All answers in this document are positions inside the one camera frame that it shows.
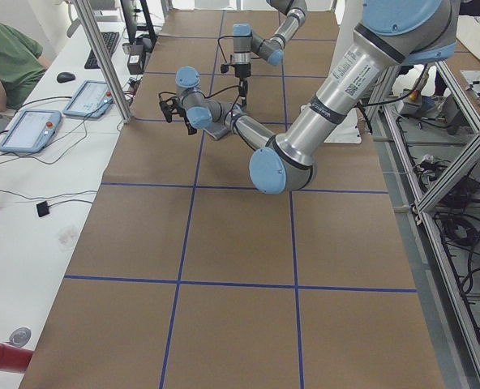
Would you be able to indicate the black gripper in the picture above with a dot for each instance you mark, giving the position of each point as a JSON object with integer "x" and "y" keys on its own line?
{"x": 189, "y": 126}
{"x": 243, "y": 71}

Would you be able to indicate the pink and grey towel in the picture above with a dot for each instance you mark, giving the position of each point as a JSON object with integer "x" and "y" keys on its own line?
{"x": 220, "y": 113}

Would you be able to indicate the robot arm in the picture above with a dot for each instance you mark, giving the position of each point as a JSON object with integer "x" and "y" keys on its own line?
{"x": 271, "y": 49}
{"x": 390, "y": 33}

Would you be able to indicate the black power adapter box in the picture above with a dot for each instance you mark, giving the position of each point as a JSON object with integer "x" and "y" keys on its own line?
{"x": 136, "y": 59}

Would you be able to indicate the far teach pendant tablet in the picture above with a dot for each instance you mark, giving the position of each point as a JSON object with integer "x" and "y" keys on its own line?
{"x": 91, "y": 101}

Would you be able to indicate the teach pendant tablet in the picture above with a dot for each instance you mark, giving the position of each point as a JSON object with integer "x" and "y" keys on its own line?
{"x": 91, "y": 101}
{"x": 31, "y": 131}

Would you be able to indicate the black computer monitor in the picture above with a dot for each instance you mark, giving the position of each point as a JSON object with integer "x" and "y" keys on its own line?
{"x": 130, "y": 14}

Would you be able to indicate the black computer mouse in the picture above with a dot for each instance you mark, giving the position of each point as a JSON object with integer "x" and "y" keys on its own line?
{"x": 64, "y": 77}

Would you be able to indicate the near teach pendant tablet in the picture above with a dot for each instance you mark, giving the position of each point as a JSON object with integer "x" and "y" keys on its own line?
{"x": 31, "y": 131}

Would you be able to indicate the person in green shirt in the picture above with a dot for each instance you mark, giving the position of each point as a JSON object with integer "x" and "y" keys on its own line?
{"x": 22, "y": 65}

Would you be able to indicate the small black square puck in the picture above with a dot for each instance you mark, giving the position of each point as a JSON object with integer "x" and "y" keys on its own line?
{"x": 42, "y": 209}

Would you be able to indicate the red cylinder bottle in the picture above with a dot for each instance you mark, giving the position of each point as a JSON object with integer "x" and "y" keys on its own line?
{"x": 13, "y": 359}

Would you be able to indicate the aluminium frame post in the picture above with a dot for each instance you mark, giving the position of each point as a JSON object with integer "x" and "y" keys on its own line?
{"x": 97, "y": 44}

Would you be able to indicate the aluminium frame rack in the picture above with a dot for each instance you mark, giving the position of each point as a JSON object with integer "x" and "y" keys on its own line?
{"x": 433, "y": 157}

